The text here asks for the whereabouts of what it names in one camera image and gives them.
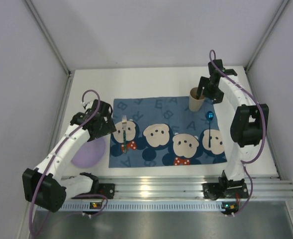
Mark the blue handled fork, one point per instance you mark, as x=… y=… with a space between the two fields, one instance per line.
x=124 y=125

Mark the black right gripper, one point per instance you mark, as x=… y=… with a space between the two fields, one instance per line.
x=208 y=90

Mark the perforated grey cable duct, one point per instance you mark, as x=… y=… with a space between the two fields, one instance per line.
x=148 y=206

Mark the beige cup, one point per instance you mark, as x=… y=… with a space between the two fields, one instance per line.
x=195 y=102

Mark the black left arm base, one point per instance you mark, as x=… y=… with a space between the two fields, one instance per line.
x=106 y=189

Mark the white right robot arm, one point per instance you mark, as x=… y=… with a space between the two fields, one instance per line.
x=249 y=125

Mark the aluminium frame post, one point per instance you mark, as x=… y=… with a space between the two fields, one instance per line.
x=45 y=32
x=267 y=33

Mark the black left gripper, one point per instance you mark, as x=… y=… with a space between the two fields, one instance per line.
x=106 y=127

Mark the left aluminium frame post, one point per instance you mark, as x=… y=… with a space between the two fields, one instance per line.
x=45 y=32

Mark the purple plate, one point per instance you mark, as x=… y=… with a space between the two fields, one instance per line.
x=89 y=154

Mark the blue metal spoon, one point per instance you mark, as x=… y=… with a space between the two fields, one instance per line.
x=209 y=117

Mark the right aluminium frame post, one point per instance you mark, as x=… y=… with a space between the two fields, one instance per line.
x=267 y=33

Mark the blue cartoon bear placemat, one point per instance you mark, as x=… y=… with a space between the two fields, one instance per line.
x=163 y=131

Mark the aluminium front rail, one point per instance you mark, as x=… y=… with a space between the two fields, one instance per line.
x=191 y=188

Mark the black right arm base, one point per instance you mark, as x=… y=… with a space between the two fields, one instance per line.
x=225 y=189

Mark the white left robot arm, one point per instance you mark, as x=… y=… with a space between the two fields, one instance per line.
x=44 y=185

